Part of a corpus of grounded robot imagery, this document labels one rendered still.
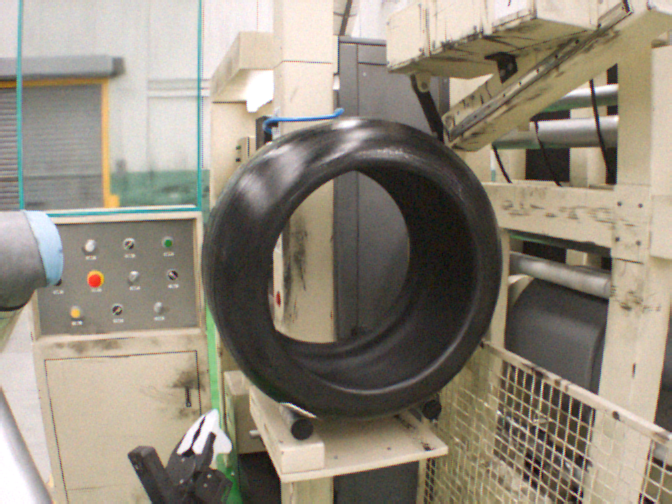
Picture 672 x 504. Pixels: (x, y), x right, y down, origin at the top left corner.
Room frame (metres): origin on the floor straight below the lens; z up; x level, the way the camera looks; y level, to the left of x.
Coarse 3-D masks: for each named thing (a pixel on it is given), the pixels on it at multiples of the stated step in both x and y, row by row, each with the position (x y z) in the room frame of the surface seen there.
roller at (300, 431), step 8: (280, 408) 1.07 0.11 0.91; (288, 408) 1.05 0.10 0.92; (288, 416) 1.02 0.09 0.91; (296, 416) 1.00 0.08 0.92; (304, 416) 1.01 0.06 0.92; (288, 424) 1.00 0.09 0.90; (296, 424) 0.98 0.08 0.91; (304, 424) 0.98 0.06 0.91; (296, 432) 0.98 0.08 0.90; (304, 432) 0.98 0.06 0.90; (312, 432) 0.99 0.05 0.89
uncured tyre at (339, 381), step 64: (320, 128) 1.00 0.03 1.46; (384, 128) 1.02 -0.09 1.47; (256, 192) 0.94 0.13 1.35; (448, 192) 1.03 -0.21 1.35; (256, 256) 0.92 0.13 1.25; (448, 256) 1.31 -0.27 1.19; (256, 320) 0.92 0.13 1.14; (384, 320) 1.31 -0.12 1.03; (448, 320) 1.23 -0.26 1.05; (256, 384) 0.96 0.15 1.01; (320, 384) 0.95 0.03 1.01; (384, 384) 1.01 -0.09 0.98
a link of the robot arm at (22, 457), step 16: (0, 384) 0.57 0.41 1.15; (0, 400) 0.54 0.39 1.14; (0, 416) 0.52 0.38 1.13; (0, 432) 0.51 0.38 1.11; (16, 432) 0.53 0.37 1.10; (0, 448) 0.50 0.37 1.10; (16, 448) 0.51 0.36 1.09; (0, 464) 0.49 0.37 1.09; (16, 464) 0.50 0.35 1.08; (32, 464) 0.52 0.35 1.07; (0, 480) 0.48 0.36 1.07; (16, 480) 0.49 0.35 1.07; (32, 480) 0.50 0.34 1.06; (0, 496) 0.47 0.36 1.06; (16, 496) 0.47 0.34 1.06; (32, 496) 0.49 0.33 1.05; (48, 496) 0.51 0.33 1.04
